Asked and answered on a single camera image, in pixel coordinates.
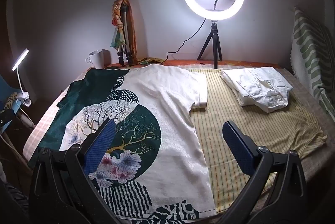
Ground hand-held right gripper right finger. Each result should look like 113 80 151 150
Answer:
222 120 308 224

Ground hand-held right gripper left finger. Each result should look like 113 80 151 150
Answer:
28 118 123 224

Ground white green tree-print shirt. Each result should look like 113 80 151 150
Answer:
29 63 218 224

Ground leopard print cloth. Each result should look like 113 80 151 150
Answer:
4 92 19 110

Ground yellow striped cloth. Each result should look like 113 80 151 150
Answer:
187 67 327 216

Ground pale checked bedsheet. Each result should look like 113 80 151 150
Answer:
22 64 284 162

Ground white clip lamp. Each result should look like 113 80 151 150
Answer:
12 48 33 106

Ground folded white pants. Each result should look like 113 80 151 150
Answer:
219 67 294 112

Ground person's dark clothing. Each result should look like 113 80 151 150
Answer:
0 161 30 224

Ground orange leaf-print sheet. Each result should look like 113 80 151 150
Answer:
105 58 280 68

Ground white mug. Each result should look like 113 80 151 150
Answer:
84 49 112 70

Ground green yellow printed cloth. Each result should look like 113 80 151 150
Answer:
138 57 165 66

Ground black mini tripod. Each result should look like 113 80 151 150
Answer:
197 20 223 70

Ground folded tripod with scarf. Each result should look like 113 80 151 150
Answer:
108 0 138 65

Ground green striped white pillow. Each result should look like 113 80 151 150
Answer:
289 6 335 122

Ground folded silver tripod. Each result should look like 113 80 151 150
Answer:
118 3 134 66

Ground black gooseneck phone holder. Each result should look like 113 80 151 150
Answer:
213 0 236 11

